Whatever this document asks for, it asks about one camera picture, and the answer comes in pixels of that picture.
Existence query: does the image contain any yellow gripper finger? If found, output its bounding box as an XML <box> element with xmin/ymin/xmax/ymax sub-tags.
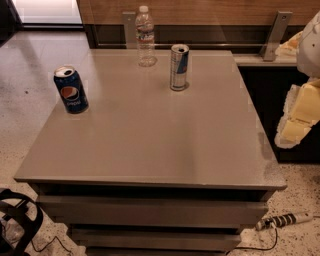
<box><xmin>274</xmin><ymin>79</ymin><xmax>320</xmax><ymax>149</ymax></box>
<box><xmin>276</xmin><ymin>31</ymin><xmax>302</xmax><ymax>56</ymax></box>

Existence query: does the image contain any blue pepsi can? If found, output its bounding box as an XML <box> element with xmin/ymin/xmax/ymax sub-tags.
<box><xmin>53</xmin><ymin>66</ymin><xmax>89</xmax><ymax>114</ymax></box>

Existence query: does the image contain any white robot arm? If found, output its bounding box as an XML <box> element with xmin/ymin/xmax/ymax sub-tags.
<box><xmin>274</xmin><ymin>11</ymin><xmax>320</xmax><ymax>149</ymax></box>

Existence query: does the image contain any silver red bull can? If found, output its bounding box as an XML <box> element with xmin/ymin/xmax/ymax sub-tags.
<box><xmin>170</xmin><ymin>44</ymin><xmax>189</xmax><ymax>91</ymax></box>

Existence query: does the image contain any white power strip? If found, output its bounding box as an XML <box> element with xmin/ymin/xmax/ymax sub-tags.
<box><xmin>255</xmin><ymin>212</ymin><xmax>313</xmax><ymax>231</ymax></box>

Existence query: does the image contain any clear plastic water bottle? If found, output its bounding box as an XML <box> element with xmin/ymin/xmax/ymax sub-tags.
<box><xmin>135</xmin><ymin>5</ymin><xmax>157</xmax><ymax>67</ymax></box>

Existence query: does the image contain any grey drawer cabinet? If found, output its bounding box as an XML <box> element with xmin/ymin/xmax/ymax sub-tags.
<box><xmin>16</xmin><ymin>50</ymin><xmax>286</xmax><ymax>256</ymax></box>

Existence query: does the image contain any right metal bracket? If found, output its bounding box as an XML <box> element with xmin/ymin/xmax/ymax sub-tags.
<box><xmin>260</xmin><ymin>11</ymin><xmax>292</xmax><ymax>62</ymax></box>

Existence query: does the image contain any metal bracket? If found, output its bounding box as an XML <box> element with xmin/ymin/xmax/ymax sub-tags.
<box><xmin>122</xmin><ymin>11</ymin><xmax>137</xmax><ymax>49</ymax></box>
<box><xmin>260</xmin><ymin>11</ymin><xmax>292</xmax><ymax>62</ymax></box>

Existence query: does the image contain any black power cable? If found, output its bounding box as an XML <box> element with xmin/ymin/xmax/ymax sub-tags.
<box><xmin>226</xmin><ymin>227</ymin><xmax>279</xmax><ymax>256</ymax></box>

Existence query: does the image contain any left metal bracket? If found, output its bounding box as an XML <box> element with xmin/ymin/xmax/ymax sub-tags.
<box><xmin>122</xmin><ymin>11</ymin><xmax>137</xmax><ymax>49</ymax></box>

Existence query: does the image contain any thin black floor cable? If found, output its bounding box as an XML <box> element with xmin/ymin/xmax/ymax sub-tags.
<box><xmin>30</xmin><ymin>235</ymin><xmax>74</xmax><ymax>255</ymax></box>

